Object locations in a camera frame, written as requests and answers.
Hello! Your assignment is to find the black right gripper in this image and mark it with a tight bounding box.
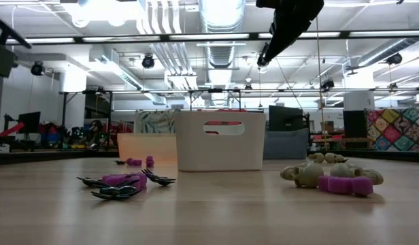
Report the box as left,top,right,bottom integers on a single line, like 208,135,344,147
255,0,324,58

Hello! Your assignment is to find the black ceiling spotlight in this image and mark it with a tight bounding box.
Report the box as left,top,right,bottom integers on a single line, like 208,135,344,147
386,52,403,66
320,78,335,93
141,53,156,70
31,60,46,77
256,50,271,69

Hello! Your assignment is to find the brown cardboard box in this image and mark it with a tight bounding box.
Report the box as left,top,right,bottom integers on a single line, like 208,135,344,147
320,120,335,134

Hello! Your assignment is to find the grey translucent plastic bin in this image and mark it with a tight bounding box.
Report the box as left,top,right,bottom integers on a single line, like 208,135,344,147
263,127,310,161

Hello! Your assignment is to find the white ceiling pipe bundle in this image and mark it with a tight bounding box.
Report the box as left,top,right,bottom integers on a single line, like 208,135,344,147
136,0,200,91

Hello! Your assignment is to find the black beam with light strips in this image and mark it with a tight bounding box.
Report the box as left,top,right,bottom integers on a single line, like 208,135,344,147
0,30,419,45

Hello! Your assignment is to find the wooden background bench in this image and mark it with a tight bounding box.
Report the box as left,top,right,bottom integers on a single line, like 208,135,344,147
311,135,371,144

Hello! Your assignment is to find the colourful patchwork quilt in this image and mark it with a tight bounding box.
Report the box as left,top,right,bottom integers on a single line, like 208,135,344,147
365,108,419,152

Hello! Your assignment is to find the white plastic bin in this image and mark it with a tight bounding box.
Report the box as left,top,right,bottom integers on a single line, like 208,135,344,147
174,111,267,172

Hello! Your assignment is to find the leaf print cloth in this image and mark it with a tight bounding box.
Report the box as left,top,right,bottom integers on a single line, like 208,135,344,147
133,110,177,135

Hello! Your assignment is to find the orange translucent plastic bin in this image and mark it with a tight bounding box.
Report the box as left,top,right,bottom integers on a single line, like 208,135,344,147
116,132,178,163

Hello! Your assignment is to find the red background bar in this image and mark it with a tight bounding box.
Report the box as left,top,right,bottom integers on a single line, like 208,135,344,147
0,121,26,138

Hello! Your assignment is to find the silver corrugated air duct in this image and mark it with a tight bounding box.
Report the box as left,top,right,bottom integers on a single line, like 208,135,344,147
198,0,247,71

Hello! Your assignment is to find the silver round air duct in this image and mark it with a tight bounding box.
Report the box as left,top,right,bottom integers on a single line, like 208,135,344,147
357,36,419,68

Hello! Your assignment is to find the white rectangular air duct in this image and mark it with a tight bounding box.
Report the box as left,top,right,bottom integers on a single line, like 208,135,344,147
90,47,168,106

